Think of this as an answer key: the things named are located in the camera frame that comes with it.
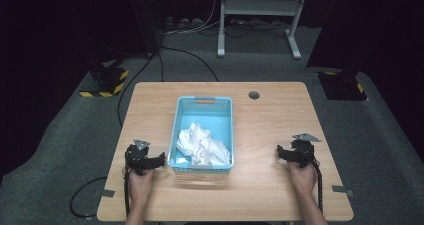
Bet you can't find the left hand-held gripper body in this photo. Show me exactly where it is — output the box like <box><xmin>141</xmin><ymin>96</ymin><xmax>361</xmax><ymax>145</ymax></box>
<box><xmin>124</xmin><ymin>138</ymin><xmax>153</xmax><ymax>177</ymax></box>

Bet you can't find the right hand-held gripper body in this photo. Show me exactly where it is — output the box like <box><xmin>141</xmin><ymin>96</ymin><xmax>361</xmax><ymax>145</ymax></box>
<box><xmin>290</xmin><ymin>133</ymin><xmax>322</xmax><ymax>169</ymax></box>

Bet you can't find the white cloth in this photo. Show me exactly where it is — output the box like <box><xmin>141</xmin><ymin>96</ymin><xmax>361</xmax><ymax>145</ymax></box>
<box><xmin>175</xmin><ymin>122</ymin><xmax>232</xmax><ymax>167</ymax></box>

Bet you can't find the light blue plastic basket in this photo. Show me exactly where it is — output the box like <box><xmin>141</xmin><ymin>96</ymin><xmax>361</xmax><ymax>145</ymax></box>
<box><xmin>167</xmin><ymin>95</ymin><xmax>234</xmax><ymax>175</ymax></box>

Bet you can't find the person's left hand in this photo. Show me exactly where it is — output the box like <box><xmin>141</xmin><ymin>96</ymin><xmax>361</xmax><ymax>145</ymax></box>
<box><xmin>127</xmin><ymin>168</ymin><xmax>158</xmax><ymax>204</ymax></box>

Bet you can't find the person's right hand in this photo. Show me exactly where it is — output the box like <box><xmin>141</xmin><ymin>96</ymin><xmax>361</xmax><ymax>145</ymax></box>
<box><xmin>288</xmin><ymin>161</ymin><xmax>320</xmax><ymax>197</ymax></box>

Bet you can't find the black yellow striped stand base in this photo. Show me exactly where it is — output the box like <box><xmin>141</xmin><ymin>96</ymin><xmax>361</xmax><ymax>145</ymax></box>
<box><xmin>316</xmin><ymin>70</ymin><xmax>369</xmax><ymax>102</ymax></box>
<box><xmin>79</xmin><ymin>66</ymin><xmax>130</xmax><ymax>98</ymax></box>

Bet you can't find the grey power strip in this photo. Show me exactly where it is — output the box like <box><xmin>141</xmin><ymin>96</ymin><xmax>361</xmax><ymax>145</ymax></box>
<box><xmin>164</xmin><ymin>16</ymin><xmax>205</xmax><ymax>31</ymax></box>

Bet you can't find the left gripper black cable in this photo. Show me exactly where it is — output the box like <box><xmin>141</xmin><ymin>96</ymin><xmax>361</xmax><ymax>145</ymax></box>
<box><xmin>123</xmin><ymin>164</ymin><xmax>132</xmax><ymax>218</ymax></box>

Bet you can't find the long black floor cable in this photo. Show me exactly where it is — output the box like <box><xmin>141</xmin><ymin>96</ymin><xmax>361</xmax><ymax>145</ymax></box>
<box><xmin>116</xmin><ymin>53</ymin><xmax>156</xmax><ymax>128</ymax></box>

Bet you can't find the looped black floor cable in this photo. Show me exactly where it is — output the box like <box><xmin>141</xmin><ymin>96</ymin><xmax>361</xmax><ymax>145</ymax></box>
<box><xmin>69</xmin><ymin>176</ymin><xmax>108</xmax><ymax>219</ymax></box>

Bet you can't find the curved black floor cable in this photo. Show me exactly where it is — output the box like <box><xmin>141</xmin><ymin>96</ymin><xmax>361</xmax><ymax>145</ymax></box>
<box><xmin>161</xmin><ymin>46</ymin><xmax>220</xmax><ymax>82</ymax></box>

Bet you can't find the black cable bundle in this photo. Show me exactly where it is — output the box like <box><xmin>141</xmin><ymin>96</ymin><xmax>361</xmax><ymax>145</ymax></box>
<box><xmin>225</xmin><ymin>18</ymin><xmax>288</xmax><ymax>39</ymax></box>

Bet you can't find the white metal stand frame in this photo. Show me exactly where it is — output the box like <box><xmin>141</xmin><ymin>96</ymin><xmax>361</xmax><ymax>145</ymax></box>
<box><xmin>217</xmin><ymin>0</ymin><xmax>310</xmax><ymax>60</ymax></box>

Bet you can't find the thin white cable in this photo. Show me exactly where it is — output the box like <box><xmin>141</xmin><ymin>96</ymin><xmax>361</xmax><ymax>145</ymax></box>
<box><xmin>163</xmin><ymin>0</ymin><xmax>223</xmax><ymax>36</ymax></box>

